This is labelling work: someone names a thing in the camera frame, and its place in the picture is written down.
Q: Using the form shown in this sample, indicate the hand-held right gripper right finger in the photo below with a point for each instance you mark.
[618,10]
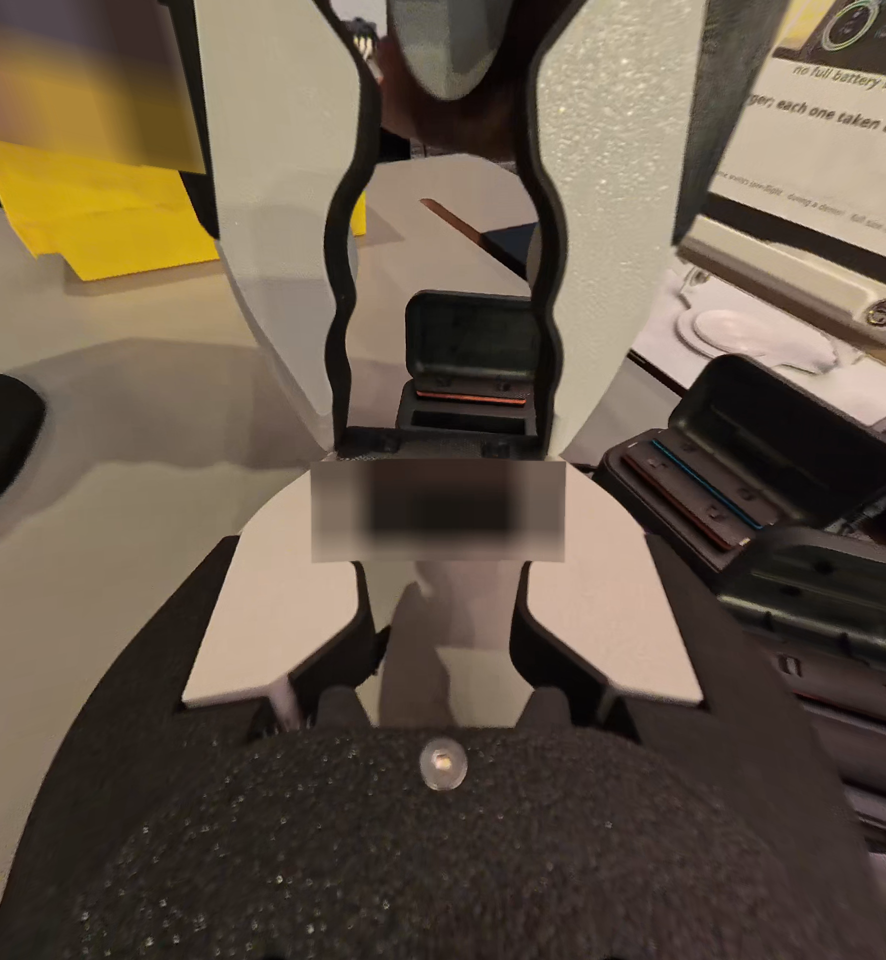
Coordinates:
[608,615]

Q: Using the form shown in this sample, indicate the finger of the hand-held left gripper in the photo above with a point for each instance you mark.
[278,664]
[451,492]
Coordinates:
[623,150]
[271,150]

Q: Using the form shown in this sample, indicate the instruction board on stand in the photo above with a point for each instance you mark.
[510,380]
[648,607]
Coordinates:
[833,135]

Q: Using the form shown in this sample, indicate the yellow plastic bin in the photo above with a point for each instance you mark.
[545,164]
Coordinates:
[98,218]

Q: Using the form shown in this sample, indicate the black battery charger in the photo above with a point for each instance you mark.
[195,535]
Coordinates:
[833,600]
[473,338]
[803,435]

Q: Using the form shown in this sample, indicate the blue-edged black battery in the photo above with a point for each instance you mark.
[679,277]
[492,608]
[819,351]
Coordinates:
[713,477]

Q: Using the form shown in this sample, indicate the white stand base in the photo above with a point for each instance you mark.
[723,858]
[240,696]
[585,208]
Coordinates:
[758,338]

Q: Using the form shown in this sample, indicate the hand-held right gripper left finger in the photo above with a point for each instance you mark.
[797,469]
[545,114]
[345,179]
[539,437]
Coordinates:
[278,615]

